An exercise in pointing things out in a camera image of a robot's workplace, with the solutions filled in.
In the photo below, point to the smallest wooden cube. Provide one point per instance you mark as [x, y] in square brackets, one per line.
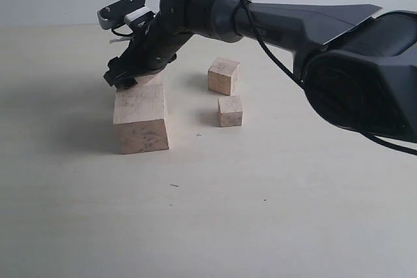
[230, 111]

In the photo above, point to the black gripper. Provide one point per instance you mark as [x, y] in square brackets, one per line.
[153, 47]

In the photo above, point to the second largest wooden cube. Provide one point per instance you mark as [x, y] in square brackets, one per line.
[155, 79]

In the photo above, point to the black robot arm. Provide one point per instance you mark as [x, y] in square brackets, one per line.
[357, 67]

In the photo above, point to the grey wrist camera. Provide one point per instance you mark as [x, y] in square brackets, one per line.
[121, 12]

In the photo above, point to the third largest wooden cube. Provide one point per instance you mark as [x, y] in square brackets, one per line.
[223, 76]

